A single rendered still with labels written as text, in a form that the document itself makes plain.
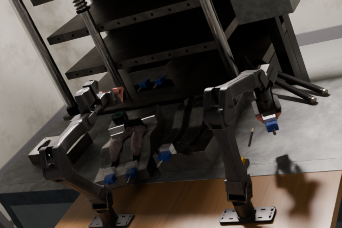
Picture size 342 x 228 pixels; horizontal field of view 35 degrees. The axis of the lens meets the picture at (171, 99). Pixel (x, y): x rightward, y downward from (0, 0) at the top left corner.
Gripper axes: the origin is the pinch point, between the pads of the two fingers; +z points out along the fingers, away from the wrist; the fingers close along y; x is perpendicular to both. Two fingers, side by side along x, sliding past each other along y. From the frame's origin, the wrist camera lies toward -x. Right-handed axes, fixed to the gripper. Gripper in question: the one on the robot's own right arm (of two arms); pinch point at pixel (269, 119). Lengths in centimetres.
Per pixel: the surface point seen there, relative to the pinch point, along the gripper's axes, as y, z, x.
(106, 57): 77, 35, -105
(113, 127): 74, 29, -45
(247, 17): -6, 19, -82
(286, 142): -3.9, 14.5, 2.6
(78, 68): 100, 50, -119
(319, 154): -13.8, 7.2, 17.2
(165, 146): 45.2, 10.7, -10.1
